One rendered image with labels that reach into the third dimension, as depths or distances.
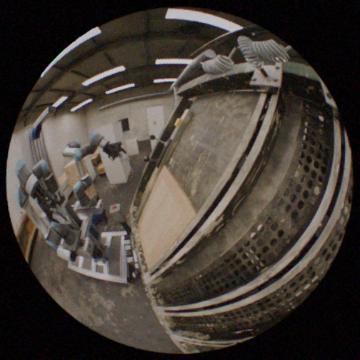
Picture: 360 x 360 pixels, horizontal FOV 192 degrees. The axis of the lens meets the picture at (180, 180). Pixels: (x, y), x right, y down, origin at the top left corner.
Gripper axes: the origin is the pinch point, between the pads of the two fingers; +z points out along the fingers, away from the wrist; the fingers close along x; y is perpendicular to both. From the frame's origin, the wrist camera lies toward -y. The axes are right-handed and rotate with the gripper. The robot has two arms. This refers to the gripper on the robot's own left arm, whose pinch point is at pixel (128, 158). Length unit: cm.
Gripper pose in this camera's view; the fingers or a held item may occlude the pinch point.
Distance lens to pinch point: 86.8
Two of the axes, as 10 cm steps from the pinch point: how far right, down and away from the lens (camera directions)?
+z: 6.7, 5.0, 5.5
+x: 7.4, -4.8, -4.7
